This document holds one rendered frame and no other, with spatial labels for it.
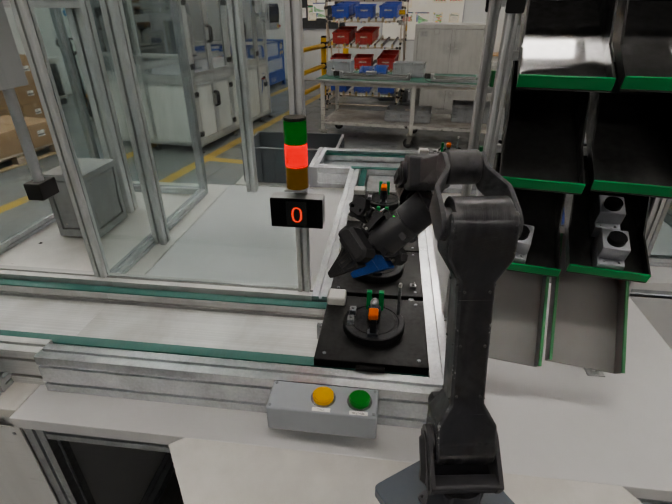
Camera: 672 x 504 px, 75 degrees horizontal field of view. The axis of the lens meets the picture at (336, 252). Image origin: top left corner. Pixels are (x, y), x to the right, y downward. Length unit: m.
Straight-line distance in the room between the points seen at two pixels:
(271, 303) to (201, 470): 0.43
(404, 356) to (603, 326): 0.40
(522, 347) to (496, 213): 0.56
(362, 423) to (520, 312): 0.40
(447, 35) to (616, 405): 7.28
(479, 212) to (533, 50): 0.46
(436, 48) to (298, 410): 7.52
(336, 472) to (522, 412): 0.42
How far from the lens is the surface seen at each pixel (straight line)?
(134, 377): 1.07
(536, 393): 1.13
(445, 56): 8.09
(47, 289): 1.45
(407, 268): 1.27
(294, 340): 1.09
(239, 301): 1.18
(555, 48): 0.88
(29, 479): 1.43
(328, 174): 2.12
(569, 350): 1.03
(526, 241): 0.85
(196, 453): 0.98
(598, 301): 1.06
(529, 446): 1.02
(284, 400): 0.90
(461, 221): 0.45
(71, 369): 1.14
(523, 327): 1.00
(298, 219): 1.02
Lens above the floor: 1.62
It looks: 29 degrees down
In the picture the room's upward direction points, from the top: straight up
